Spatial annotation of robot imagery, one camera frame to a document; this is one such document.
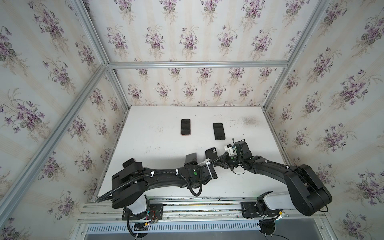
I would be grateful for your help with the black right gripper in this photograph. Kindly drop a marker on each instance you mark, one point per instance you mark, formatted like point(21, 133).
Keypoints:
point(229, 159)

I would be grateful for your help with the black phone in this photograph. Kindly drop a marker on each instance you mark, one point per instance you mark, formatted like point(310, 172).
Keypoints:
point(219, 131)
point(191, 159)

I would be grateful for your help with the black phone case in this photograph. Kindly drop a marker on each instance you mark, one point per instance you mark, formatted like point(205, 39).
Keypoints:
point(211, 153)

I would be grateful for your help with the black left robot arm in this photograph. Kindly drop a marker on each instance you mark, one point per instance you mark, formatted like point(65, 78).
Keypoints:
point(134, 180)

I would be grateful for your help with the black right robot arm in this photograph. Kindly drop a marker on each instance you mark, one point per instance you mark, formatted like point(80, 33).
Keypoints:
point(306, 191)

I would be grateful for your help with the phone in pink case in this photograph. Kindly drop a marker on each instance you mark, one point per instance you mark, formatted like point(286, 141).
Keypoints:
point(185, 127)

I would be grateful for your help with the white vent grille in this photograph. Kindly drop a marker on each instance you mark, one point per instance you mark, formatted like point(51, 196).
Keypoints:
point(177, 227)

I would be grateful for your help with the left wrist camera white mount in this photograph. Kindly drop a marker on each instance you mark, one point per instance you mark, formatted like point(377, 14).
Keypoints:
point(210, 169)

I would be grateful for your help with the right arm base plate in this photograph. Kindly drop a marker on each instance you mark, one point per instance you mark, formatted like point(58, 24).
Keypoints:
point(258, 210)

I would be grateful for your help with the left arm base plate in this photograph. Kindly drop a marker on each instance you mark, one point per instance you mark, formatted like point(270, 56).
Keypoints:
point(154, 212)

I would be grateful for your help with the aluminium frame bar back top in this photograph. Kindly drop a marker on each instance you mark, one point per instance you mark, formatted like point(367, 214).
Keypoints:
point(197, 64)

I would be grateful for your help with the aluminium rail front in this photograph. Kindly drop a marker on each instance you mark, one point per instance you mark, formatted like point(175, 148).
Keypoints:
point(174, 209)

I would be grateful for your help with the aluminium frame post back right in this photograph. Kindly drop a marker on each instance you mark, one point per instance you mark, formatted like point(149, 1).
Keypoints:
point(299, 47)

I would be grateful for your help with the aluminium frame post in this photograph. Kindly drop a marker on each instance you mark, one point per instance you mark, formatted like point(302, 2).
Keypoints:
point(100, 52)
point(299, 47)

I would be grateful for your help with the aluminium frame beam left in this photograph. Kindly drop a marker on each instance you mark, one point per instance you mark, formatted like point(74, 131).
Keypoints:
point(17, 191)

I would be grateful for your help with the aluminium frame post back left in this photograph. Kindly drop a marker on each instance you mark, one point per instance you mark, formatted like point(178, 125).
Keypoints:
point(100, 52)

